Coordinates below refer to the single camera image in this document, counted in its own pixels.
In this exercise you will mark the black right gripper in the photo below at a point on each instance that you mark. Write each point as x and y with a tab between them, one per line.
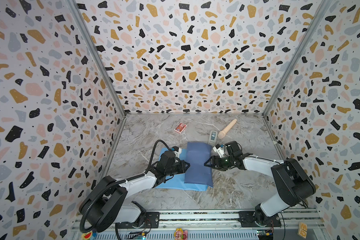
215	162

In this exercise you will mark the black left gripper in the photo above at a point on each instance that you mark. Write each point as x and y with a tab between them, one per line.
182	169

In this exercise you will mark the blue wrapping paper sheet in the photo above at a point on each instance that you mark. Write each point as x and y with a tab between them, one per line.
197	177

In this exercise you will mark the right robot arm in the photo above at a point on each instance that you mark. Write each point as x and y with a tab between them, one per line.
292	183

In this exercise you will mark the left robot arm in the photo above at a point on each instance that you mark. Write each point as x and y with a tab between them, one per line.
108	202

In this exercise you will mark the red playing card box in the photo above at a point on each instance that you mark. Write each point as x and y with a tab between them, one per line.
180	128

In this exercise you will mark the grey tape dispenser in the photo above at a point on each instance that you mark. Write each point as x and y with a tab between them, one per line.
213	138

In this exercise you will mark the beige microphone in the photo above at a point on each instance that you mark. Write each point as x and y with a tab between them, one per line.
224	132

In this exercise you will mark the pink yellow figure toy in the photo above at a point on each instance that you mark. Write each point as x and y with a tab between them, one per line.
181	234

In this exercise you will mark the wooden letter block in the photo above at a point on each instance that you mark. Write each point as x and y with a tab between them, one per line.
303	230

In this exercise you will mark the colourful smiley toy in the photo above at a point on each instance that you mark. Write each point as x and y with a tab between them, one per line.
87	236

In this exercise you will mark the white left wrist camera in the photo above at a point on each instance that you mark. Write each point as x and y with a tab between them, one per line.
176	150

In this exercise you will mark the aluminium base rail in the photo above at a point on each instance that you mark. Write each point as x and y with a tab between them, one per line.
215	225

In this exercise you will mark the aluminium right corner post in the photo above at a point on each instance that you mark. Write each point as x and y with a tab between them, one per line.
324	5

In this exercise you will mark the aluminium corner post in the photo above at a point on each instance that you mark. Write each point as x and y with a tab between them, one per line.
72	6
324	5

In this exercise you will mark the aluminium left corner post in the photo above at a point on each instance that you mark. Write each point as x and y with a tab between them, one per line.
72	6

